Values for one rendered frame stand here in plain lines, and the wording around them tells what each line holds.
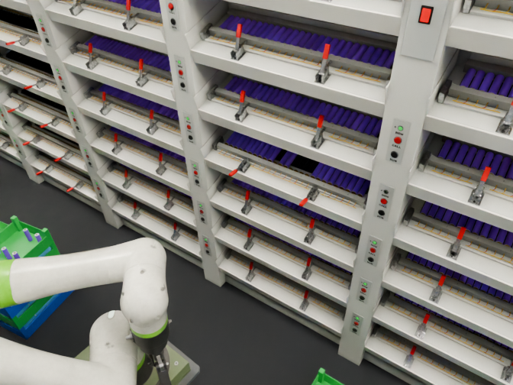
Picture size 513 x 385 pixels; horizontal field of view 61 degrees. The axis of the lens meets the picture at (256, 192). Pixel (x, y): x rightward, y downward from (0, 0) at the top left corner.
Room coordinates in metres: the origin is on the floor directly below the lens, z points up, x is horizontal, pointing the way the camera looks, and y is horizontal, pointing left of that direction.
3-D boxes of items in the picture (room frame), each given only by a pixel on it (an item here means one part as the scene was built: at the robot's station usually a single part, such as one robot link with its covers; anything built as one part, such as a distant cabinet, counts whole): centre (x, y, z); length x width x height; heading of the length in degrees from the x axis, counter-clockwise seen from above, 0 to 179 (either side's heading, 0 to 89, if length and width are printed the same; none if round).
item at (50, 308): (1.19, 1.02, 0.04); 0.30 x 0.20 x 0.08; 153
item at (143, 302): (0.62, 0.27, 0.81); 0.13 x 0.11 x 0.14; 9
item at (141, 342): (0.61, 0.28, 0.71); 0.12 x 0.09 x 0.06; 115
